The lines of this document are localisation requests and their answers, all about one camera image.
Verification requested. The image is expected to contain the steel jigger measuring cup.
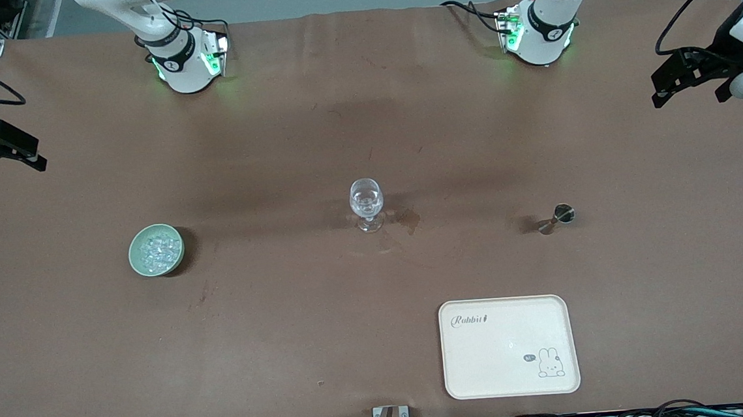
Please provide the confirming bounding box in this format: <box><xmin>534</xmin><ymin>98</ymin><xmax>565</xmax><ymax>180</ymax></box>
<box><xmin>537</xmin><ymin>202</ymin><xmax>577</xmax><ymax>236</ymax></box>

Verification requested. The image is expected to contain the black base cable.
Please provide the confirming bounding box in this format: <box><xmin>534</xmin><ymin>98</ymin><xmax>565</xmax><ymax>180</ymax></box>
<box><xmin>134</xmin><ymin>0</ymin><xmax>231</xmax><ymax>48</ymax></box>
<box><xmin>440</xmin><ymin>0</ymin><xmax>510</xmax><ymax>37</ymax></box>

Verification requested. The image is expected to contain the pile of clear ice cubes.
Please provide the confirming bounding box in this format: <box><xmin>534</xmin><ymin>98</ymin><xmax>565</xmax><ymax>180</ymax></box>
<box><xmin>138</xmin><ymin>229</ymin><xmax>182</xmax><ymax>272</ymax></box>

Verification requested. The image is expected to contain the black left base cable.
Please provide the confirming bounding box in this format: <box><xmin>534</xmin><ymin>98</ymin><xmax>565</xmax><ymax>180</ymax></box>
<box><xmin>440</xmin><ymin>0</ymin><xmax>510</xmax><ymax>37</ymax></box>

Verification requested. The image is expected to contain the clear wine glass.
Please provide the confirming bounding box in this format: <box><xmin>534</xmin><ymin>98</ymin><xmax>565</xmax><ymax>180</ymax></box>
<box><xmin>348</xmin><ymin>177</ymin><xmax>387</xmax><ymax>235</ymax></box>

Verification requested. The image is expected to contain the green ceramic bowl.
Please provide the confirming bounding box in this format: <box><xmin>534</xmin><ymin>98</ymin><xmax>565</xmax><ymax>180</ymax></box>
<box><xmin>126</xmin><ymin>222</ymin><xmax>187</xmax><ymax>279</ymax></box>

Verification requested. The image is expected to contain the brown table cover sheet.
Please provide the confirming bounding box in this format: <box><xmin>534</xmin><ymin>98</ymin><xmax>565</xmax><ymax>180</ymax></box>
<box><xmin>0</xmin><ymin>0</ymin><xmax>743</xmax><ymax>417</ymax></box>

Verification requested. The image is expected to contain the cream tray with rabbit print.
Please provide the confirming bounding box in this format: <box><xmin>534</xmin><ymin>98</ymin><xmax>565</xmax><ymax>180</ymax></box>
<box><xmin>438</xmin><ymin>292</ymin><xmax>583</xmax><ymax>402</ymax></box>

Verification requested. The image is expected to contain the black right base cable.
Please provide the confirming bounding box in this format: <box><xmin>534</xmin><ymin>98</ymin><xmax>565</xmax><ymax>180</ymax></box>
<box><xmin>134</xmin><ymin>0</ymin><xmax>231</xmax><ymax>48</ymax></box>

